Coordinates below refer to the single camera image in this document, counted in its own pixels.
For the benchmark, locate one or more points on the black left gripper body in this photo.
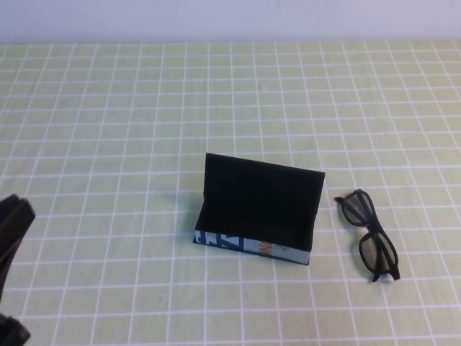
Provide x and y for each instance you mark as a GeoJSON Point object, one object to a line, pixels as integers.
{"type": "Point", "coordinates": [12, 331]}

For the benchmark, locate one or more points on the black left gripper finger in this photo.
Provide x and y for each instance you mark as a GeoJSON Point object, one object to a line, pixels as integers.
{"type": "Point", "coordinates": [9, 210]}
{"type": "Point", "coordinates": [18, 238]}

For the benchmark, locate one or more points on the black glasses case printed side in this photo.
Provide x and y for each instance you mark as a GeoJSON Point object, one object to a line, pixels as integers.
{"type": "Point", "coordinates": [259, 202]}

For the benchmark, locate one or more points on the black frame glasses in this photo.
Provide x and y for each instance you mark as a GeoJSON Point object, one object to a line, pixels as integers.
{"type": "Point", "coordinates": [376, 226]}

